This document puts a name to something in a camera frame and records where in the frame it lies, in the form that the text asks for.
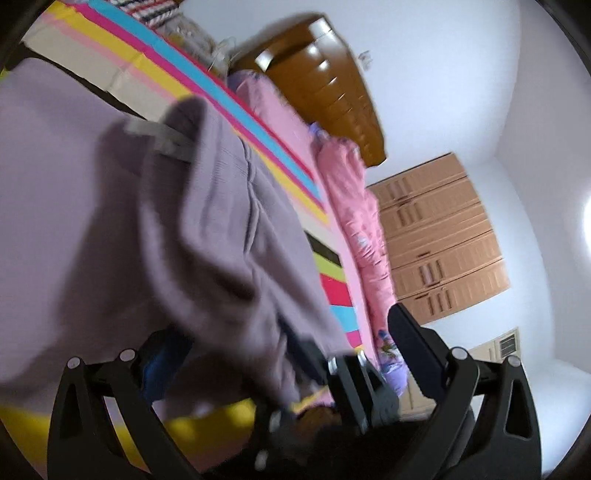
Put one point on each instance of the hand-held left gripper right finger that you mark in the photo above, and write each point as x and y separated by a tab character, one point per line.
415	341

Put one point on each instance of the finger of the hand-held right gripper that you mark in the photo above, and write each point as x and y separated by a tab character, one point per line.
364	392

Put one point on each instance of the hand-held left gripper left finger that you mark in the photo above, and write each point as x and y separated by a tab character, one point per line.
69	429

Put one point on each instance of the light lilac pants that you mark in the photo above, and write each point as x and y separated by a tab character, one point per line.
92	230

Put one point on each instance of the light wooden wardrobe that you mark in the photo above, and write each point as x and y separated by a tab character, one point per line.
438	230

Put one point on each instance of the pink floral quilt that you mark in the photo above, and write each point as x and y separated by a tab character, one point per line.
355	207

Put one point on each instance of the brown wooden headboard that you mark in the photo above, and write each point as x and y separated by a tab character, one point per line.
332	83

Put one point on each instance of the colourful striped bedsheet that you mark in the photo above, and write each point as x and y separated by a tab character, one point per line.
115	69

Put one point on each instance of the yellowish patterned cloth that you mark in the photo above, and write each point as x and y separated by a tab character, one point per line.
194	44

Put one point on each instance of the red black plaid cloth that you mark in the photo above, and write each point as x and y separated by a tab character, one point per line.
152	8

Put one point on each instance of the white wall socket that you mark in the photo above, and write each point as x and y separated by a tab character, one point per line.
365	59

